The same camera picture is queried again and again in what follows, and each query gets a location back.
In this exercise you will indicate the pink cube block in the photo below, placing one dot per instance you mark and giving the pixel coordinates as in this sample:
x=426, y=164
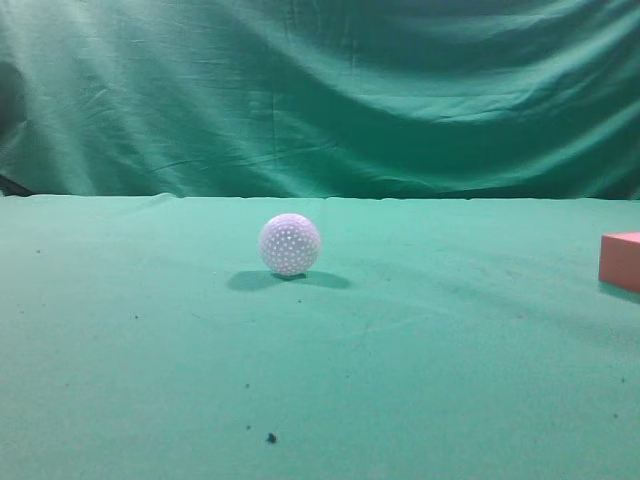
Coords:
x=619, y=260

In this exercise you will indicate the white dimpled golf ball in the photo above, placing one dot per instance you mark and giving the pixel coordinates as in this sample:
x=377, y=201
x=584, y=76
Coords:
x=289, y=244

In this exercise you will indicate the green table cloth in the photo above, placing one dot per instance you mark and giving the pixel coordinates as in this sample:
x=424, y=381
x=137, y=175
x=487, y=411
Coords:
x=145, y=338

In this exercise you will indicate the green backdrop cloth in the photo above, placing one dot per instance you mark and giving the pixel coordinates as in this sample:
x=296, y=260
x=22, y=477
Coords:
x=356, y=99

